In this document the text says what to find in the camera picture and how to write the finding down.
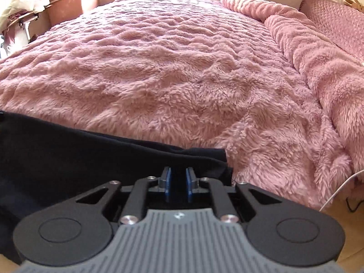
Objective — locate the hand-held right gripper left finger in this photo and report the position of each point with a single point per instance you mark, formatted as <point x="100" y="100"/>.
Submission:
<point x="167" y="186"/>

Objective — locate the pink quilted headboard cover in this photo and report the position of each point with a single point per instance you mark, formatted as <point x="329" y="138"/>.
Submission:
<point x="332" y="20"/>

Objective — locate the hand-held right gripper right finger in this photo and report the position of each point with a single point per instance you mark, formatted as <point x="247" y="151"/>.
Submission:
<point x="188" y="186"/>

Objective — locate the black pants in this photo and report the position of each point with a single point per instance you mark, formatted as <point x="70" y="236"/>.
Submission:
<point x="57" y="162"/>

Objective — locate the small folding table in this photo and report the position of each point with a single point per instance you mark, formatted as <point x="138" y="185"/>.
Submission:
<point x="21" y="24"/>

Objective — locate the brown plush toy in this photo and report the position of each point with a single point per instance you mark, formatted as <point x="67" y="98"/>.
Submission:
<point x="354" y="4"/>

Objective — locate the pink fluffy blanket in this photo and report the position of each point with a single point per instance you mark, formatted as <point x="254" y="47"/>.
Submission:
<point x="170" y="71"/>

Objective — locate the white crumpled cloth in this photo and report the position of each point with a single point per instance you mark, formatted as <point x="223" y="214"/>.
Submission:
<point x="24" y="5"/>

